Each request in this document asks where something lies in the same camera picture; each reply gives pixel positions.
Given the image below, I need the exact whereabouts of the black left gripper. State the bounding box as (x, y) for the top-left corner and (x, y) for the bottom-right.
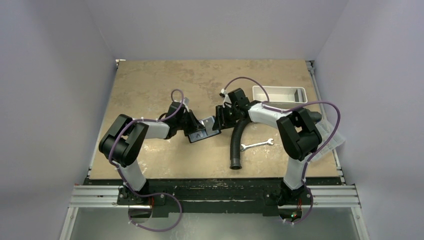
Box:
(176, 110), (205, 135)

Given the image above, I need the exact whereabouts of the black leather card holder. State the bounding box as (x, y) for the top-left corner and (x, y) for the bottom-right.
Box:
(187, 128), (222, 144)

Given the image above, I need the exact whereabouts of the grey credit card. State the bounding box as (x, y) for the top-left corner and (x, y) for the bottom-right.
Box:
(294, 88), (308, 104)

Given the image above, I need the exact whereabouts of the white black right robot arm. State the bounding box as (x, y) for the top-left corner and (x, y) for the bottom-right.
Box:
(212, 88), (323, 204)

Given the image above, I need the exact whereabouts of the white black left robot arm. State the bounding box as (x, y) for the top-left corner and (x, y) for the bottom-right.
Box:
(98, 102), (206, 205)

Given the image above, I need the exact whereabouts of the silver open-end wrench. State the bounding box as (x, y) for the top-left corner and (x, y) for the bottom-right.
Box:
(240, 138), (274, 152)

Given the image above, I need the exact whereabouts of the white plastic tray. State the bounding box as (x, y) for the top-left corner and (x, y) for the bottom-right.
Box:
(252, 85), (307, 103)

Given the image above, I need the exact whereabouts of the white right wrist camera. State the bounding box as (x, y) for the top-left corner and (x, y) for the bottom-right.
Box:
(219, 88), (232, 106)

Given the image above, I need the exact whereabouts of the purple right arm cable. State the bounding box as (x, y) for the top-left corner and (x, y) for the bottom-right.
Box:
(221, 76), (342, 226)

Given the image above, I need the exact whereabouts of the grey corrugated hose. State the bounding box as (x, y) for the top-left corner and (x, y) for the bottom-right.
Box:
(229, 110), (323, 170)

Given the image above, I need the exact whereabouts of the black aluminium base frame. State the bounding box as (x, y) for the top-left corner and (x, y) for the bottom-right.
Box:
(70, 178), (360, 218)

